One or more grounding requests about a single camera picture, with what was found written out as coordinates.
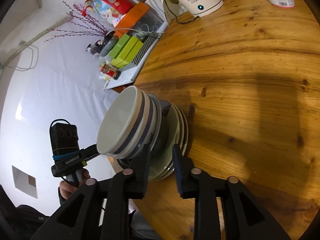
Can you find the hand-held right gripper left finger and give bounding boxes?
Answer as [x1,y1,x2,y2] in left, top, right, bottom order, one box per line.
[30,144,150,240]

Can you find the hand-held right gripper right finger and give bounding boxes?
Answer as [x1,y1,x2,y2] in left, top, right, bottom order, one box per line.
[172,145,292,240]

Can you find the stainless steel bowl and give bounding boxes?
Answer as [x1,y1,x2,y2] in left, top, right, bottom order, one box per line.
[117,99,175,167]

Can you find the white bowl with blue band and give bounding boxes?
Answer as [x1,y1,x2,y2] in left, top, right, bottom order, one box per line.
[120,94,162,159]
[96,85,150,158]

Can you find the person's left forearm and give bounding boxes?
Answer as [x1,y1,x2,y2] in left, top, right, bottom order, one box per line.
[0,185,63,240]

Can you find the person's left hand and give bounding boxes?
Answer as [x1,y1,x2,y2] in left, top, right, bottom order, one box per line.
[59,167,92,202]

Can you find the white side table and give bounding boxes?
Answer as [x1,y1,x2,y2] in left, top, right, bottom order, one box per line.
[104,66,140,90]

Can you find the small red figurine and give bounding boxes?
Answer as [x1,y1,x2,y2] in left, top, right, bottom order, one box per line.
[99,64,122,80]

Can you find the grey case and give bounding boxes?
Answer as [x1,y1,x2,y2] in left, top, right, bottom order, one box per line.
[100,35,119,57]

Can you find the lime green box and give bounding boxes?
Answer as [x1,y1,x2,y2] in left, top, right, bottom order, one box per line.
[110,36,144,68]

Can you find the dark green box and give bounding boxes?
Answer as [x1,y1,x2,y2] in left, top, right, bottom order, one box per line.
[110,35,132,60]

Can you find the purple flower branches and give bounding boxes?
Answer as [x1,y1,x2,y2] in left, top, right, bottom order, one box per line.
[44,1,113,43]

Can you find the grey striped box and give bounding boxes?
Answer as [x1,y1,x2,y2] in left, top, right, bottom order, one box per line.
[117,31,160,70]

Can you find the orange lid storage box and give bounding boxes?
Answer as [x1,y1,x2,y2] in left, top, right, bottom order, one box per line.
[114,2,168,40]

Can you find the red cartoon print packet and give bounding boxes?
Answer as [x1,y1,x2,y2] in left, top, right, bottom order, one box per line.
[85,0,137,27]

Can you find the black kettle cable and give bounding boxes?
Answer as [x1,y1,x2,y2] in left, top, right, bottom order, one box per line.
[162,0,200,24]

